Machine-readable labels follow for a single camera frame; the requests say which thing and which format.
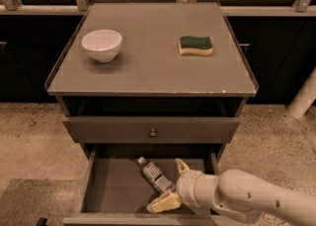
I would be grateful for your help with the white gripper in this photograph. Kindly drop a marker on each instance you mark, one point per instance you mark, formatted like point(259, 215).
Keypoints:
point(187, 185)

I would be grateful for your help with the clear plastic water bottle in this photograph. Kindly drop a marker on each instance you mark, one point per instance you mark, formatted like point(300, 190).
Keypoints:
point(155, 175)

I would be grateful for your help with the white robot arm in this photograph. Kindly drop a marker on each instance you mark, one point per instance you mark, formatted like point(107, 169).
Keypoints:
point(269, 167)

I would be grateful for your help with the brass round drawer knob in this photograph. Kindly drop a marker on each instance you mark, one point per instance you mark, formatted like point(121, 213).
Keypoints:
point(152, 133)

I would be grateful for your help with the grey open middle drawer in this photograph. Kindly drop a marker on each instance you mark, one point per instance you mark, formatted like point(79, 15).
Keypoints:
point(116, 194)

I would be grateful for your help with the grey drawer cabinet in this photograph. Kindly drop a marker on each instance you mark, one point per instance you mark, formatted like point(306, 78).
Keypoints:
point(149, 77)

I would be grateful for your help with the grey top drawer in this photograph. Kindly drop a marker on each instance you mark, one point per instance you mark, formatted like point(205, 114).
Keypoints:
point(135, 129)

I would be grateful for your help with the small black object bottom-left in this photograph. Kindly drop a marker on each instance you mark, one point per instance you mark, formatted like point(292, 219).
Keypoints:
point(42, 222)

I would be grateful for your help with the green and yellow sponge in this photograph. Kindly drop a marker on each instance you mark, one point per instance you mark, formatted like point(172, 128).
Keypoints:
point(201, 46)

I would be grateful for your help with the white ceramic bowl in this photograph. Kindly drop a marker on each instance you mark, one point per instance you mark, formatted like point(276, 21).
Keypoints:
point(102, 45)

